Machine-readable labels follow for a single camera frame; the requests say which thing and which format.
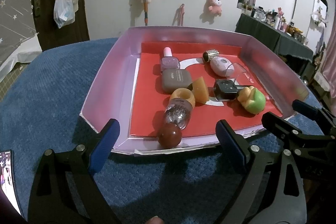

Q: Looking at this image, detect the green frog toy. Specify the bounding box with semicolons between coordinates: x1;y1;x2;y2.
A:
237;86;266;115

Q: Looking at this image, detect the clear plastic cup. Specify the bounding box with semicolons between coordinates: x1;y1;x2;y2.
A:
226;63;255;85

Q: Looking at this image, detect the black star nail polish bottle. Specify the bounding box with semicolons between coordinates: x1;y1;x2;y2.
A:
213;79;248;101

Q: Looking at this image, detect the white pink round device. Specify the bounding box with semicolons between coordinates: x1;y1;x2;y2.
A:
210;56;235;77

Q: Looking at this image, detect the amber dome cap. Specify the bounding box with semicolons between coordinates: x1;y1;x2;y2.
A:
192;77;210;104

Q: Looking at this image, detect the gold studded cylinder cap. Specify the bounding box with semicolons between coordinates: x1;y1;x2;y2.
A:
202;50;219;63

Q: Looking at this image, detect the glitter bottle brown ball cap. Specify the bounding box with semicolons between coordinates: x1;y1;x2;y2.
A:
157;98;193;149

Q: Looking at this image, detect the amber ring holder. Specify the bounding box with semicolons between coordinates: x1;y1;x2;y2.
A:
170;88;195;108

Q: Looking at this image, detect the brown eye shadow case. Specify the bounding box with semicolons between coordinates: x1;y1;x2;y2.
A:
161;69;193;94

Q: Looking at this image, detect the purple nail polish bottle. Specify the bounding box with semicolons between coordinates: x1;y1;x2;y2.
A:
160;47;180;72

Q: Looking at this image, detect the person left hand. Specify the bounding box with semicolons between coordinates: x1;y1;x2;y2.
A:
145;216;164;224

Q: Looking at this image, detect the smartphone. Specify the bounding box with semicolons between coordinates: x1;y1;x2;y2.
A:
0;150;22;216

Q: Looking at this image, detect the dark green clothed side table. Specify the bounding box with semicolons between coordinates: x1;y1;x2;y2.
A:
235;14;313;62

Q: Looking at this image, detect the red paper liner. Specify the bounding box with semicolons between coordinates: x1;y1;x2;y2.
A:
130;42;282;137

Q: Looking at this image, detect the purple cardboard box tray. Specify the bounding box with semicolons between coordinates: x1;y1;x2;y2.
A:
80;27;309;155

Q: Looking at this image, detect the pink pig plush right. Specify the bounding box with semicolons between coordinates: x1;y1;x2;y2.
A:
208;0;222;16

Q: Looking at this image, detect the white plastic bag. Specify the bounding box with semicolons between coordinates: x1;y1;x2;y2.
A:
54;0;75;29

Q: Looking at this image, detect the pink hanger on wall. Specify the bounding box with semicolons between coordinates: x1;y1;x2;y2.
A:
172;3;185;26

